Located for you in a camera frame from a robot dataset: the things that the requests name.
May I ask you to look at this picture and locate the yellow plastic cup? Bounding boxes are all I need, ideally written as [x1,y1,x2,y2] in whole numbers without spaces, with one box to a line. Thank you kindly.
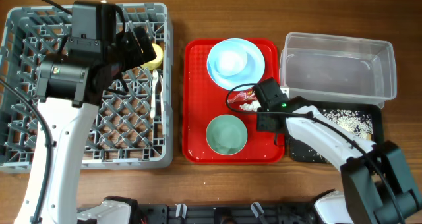
[140,43,164,71]

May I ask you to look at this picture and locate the white plastic spoon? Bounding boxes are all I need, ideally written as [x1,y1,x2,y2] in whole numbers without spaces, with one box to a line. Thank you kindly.
[150,69,159,120]

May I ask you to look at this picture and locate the white plastic fork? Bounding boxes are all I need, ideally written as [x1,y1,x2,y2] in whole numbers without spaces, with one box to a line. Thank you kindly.
[159,75,166,136]

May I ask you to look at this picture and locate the green bowl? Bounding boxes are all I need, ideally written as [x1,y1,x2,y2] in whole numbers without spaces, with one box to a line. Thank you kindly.
[206,115,248,156]

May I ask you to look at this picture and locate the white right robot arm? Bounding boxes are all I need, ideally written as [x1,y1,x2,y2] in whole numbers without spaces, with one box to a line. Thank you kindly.
[253,78,421,223]

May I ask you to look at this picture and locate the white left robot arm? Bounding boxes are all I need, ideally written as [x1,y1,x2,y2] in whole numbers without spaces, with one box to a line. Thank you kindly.
[15,1,156,223]

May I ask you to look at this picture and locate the grey dishwasher rack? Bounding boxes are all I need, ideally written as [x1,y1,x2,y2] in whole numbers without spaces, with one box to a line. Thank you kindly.
[1,3,173,173]

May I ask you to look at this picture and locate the black waste tray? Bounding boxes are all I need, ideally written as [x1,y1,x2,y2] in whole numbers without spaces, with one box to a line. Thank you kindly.
[285,101,384,163]

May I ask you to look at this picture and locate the crumpled white tissue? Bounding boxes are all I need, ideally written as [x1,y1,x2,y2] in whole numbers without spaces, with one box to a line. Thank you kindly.
[240,100,261,112]

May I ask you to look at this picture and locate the red snack wrapper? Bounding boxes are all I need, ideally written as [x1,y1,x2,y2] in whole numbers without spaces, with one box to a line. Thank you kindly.
[227,90,256,103]

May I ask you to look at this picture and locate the clear plastic bin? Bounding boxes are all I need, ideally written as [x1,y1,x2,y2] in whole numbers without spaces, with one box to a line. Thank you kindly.
[280,32,397,108]

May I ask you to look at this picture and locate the light blue plate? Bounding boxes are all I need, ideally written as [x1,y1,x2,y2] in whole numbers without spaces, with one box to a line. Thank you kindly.
[207,38,265,90]

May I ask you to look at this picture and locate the red serving tray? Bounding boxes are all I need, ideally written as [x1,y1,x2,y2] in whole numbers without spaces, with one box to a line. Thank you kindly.
[182,38,285,165]

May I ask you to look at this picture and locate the light blue bowl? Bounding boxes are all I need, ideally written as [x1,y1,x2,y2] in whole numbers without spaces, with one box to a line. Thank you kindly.
[207,39,247,77]

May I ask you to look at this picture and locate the rice and food scraps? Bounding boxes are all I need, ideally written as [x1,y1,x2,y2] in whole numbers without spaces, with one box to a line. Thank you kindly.
[296,109,374,159]

